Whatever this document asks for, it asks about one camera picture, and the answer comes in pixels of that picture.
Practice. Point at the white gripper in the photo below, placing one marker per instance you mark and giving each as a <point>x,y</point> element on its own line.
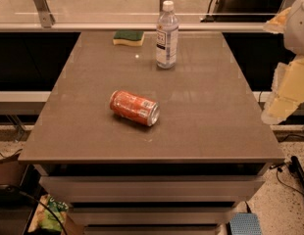
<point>297,29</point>

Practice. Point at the clear plastic water bottle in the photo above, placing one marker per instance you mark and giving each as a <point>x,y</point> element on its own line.
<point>167,36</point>

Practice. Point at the green and yellow sponge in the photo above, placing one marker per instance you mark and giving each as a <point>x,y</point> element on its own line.
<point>129,37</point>

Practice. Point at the grey drawer cabinet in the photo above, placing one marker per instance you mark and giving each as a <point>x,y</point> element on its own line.
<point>207,152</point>

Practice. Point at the blue perforated pad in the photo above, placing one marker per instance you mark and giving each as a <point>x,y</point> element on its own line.
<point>245,224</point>

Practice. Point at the green snack bag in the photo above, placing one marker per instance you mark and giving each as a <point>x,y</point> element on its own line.
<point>49,217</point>

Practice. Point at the left metal railing bracket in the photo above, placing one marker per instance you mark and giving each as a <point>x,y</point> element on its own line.
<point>45,16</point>

